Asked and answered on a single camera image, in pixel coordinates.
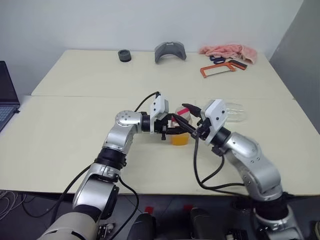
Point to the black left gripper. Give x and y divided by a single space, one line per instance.
160 126

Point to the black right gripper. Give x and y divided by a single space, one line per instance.
202 130

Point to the clear bottle with orange drink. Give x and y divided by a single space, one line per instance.
179 140

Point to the clear wine glass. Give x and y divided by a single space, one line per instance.
237 112

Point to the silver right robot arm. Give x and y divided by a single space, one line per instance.
260 165

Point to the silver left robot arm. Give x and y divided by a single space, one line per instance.
120 135

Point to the orange hacksaw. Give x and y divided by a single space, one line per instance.
212 68

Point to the grey curved plastic shell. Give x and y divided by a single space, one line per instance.
170 48

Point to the pink fluffy cloth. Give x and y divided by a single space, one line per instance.
230 50

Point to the black round holder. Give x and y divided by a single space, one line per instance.
125 56

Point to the dark rounded shape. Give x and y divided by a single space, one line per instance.
143 226
205 225

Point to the dark laptop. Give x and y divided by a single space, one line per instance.
6 95

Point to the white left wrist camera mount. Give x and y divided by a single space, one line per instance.
160 106

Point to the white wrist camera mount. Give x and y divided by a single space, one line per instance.
160 106
216 117

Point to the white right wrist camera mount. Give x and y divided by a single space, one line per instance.
216 117

